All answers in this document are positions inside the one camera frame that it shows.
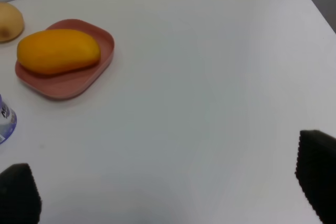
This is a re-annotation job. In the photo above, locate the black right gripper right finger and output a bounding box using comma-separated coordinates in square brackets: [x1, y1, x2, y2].
[295, 130, 335, 223]

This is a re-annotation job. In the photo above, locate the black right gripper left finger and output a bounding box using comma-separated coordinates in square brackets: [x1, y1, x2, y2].
[1, 163, 42, 224]

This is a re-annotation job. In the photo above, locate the orange yellow mango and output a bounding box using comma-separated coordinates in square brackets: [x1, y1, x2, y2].
[17, 29, 101, 75]

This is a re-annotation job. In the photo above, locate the purple lid air freshener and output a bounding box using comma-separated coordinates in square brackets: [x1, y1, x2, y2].
[0, 96, 17, 144]

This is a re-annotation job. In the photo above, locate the pink plastic plate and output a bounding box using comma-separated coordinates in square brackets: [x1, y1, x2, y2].
[15, 19, 115, 100]

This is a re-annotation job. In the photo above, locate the brown spotted potato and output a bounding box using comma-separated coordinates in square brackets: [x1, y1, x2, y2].
[1, 2, 25, 43]

